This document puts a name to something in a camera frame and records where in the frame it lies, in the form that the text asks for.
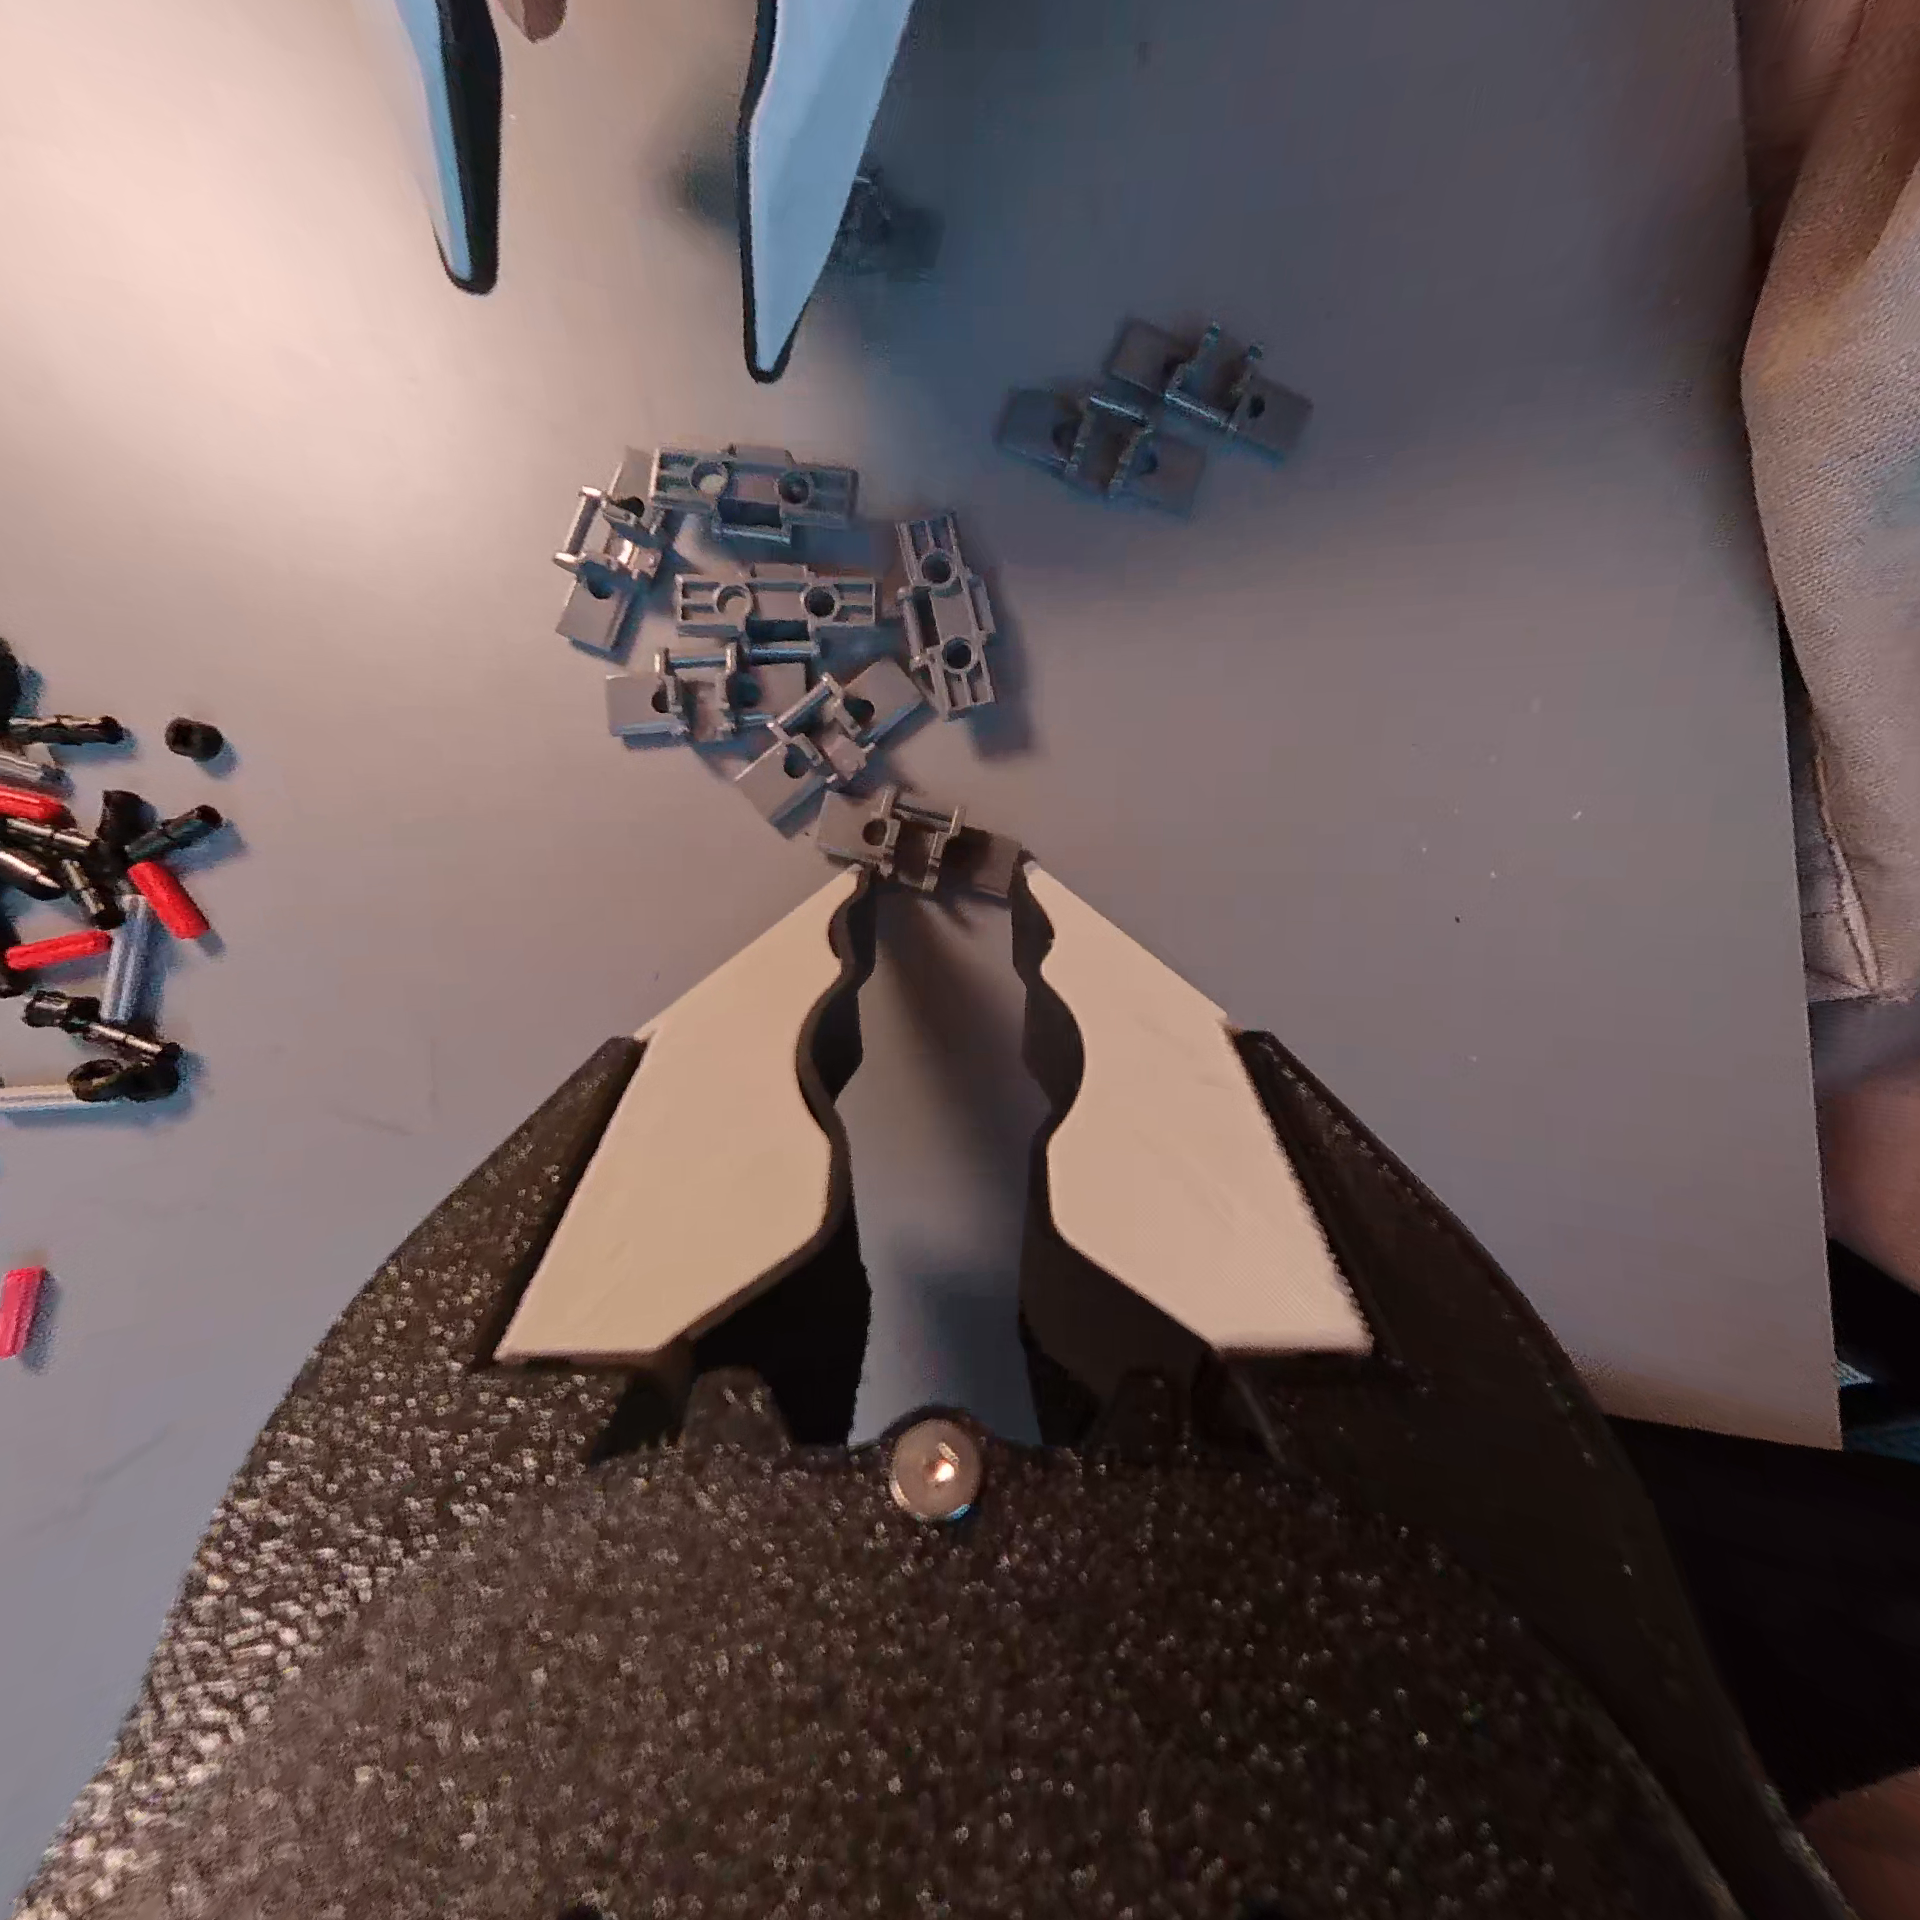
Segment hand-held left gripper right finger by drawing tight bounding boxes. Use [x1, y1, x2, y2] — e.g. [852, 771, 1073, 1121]
[1014, 857, 1377, 1445]

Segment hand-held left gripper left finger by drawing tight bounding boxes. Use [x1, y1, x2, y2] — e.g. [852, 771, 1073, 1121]
[492, 863, 876, 1445]

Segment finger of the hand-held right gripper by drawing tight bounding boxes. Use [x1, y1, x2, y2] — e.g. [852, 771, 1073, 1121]
[391, 0, 504, 298]
[736, 0, 920, 385]

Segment grey toy track link pair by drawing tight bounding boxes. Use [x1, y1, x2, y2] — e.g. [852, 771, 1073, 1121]
[998, 316, 1318, 522]

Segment heap of track links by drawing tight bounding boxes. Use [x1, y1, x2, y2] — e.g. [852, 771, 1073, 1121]
[552, 441, 1001, 828]

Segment grey desk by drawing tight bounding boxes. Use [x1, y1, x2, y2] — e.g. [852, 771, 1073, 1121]
[0, 0, 1846, 1877]

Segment pile of small toy pins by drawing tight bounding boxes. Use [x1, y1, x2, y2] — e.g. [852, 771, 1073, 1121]
[0, 643, 251, 1360]

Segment beige printed hoodie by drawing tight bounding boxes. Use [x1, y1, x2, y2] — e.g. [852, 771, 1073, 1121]
[1737, 0, 1920, 1250]

